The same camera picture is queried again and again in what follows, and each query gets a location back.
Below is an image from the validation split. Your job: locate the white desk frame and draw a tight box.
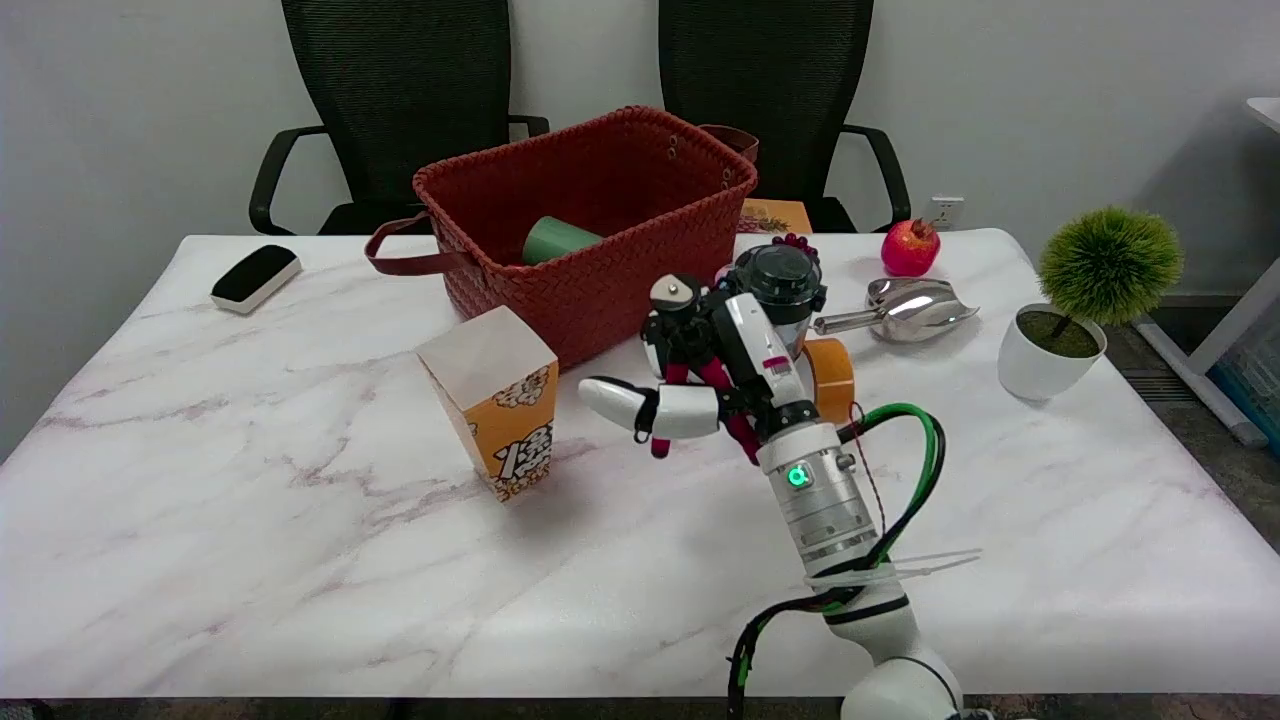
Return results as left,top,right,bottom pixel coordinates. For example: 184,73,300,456
1133,96,1280,449

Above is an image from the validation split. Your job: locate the orange tape roll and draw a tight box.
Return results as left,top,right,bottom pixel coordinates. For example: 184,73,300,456
800,337,857,426

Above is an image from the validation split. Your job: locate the dark lidded jar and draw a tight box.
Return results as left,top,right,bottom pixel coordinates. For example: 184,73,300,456
733,243,829,359

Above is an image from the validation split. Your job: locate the orange popcorn box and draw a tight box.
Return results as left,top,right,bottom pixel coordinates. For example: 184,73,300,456
415,305,561,504

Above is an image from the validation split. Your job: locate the orange flat box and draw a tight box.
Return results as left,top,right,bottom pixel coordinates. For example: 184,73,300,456
738,198,813,236

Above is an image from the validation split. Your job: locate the black mesh office chair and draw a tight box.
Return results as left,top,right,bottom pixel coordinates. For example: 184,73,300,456
657,0,913,234
248,0,551,237

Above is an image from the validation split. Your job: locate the green cup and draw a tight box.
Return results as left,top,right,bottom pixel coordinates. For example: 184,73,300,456
522,216,605,267

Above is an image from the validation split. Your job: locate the shiny metal scoop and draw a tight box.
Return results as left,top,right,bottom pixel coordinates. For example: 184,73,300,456
812,277,981,345

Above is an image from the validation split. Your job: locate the black white board eraser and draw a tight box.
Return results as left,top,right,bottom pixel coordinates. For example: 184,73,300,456
210,243,303,315

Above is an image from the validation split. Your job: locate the blue storage bin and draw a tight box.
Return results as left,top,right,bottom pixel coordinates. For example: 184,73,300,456
1205,310,1280,457

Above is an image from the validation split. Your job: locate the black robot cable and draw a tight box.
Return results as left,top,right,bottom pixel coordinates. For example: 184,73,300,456
728,405,949,720

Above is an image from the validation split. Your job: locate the thin red robot wire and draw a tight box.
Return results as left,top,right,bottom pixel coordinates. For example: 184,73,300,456
849,402,888,533

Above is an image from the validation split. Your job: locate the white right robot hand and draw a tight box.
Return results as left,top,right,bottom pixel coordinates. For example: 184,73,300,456
578,290,819,446

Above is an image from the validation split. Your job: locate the brown woven storage basket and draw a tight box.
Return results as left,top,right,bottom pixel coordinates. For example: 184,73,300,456
363,105,761,373

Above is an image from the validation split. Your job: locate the green robot cable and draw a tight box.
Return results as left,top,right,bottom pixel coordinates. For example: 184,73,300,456
735,402,947,716

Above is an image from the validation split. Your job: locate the white zip tie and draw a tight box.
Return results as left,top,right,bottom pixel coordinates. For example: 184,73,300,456
805,547,983,587

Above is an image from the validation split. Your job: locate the green ball plant white pot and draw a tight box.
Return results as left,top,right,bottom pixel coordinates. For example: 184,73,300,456
997,205,1185,403

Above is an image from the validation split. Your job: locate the red pomegranate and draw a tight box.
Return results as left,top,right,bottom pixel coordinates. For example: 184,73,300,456
880,217,942,278

